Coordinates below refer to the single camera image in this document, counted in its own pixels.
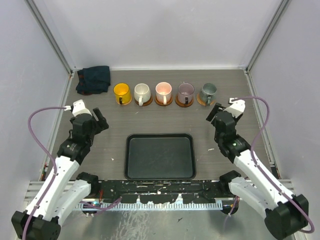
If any woven rattan coaster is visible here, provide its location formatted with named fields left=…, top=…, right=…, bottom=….
left=116, top=98, right=132, bottom=106
left=196, top=93, right=215, bottom=107

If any yellow mug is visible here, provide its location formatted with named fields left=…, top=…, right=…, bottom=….
left=113, top=83, right=132, bottom=103

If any grey ceramic mug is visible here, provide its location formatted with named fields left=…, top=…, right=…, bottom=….
left=200, top=83, right=217, bottom=106

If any white ceramic mug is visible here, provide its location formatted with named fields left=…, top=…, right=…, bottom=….
left=134, top=83, right=152, bottom=107

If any purple glass cup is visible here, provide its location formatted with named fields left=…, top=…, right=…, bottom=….
left=177, top=82, right=195, bottom=105

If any pink ceramic mug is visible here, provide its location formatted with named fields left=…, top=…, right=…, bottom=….
left=155, top=82, right=172, bottom=105

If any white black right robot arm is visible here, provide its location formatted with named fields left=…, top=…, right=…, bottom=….
left=206, top=100, right=309, bottom=240

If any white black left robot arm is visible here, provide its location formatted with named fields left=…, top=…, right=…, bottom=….
left=11, top=106, right=109, bottom=240

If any dark blue folded cloth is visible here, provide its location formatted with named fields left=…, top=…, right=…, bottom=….
left=76, top=65, right=111, bottom=96

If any black plastic tray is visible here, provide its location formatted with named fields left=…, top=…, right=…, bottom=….
left=124, top=133, right=197, bottom=181

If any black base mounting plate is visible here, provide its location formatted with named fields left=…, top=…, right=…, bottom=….
left=84, top=180, right=235, bottom=204

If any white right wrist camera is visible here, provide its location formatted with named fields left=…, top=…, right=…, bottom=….
left=223, top=97, right=246, bottom=119

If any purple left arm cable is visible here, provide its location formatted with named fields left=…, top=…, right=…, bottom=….
left=21, top=106, right=123, bottom=240

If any white slotted cable duct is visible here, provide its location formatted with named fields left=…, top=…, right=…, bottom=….
left=74, top=199, right=223, bottom=212

